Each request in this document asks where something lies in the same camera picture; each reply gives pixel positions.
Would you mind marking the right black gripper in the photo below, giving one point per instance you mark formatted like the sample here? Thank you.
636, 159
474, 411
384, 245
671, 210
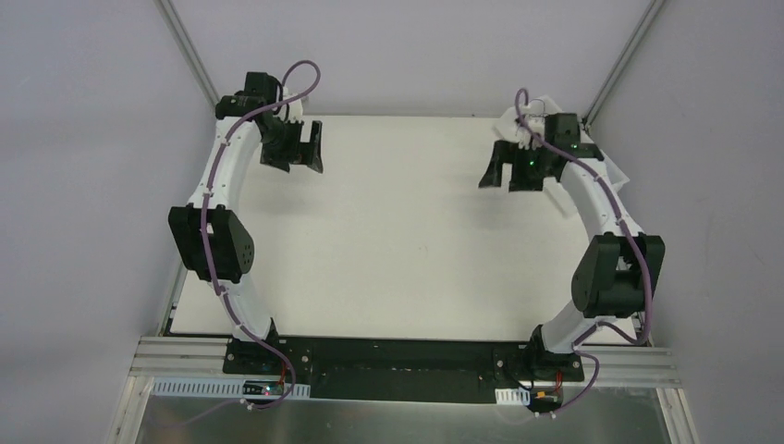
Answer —
517, 173

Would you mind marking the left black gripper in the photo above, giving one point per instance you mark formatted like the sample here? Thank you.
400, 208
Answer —
291, 154

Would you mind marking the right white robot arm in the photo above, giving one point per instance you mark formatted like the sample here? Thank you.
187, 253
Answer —
617, 274

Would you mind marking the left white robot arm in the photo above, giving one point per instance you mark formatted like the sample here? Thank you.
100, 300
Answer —
262, 118

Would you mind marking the white compartment tray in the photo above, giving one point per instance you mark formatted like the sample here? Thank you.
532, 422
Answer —
590, 181

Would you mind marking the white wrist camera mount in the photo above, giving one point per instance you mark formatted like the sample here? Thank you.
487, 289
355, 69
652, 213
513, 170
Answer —
529, 136

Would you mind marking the left corner aluminium post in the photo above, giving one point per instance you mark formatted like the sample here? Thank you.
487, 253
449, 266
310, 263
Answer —
188, 50

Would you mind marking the corner aluminium post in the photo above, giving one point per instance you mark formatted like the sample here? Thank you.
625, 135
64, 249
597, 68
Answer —
628, 51
188, 50

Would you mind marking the right corner aluminium post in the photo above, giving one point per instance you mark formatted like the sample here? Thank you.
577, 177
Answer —
628, 51

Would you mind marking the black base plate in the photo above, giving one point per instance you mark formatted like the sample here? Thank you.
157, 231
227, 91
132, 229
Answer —
402, 369

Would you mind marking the right white cable duct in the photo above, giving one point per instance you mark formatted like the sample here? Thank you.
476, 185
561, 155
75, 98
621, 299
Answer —
513, 396

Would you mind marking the white cable duct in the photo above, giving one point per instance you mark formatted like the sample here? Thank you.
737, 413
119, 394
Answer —
513, 396
257, 389

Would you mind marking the aluminium frame rail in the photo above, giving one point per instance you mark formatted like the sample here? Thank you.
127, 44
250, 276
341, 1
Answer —
620, 366

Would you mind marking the left white cable duct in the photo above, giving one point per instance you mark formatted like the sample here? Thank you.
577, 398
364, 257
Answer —
257, 389

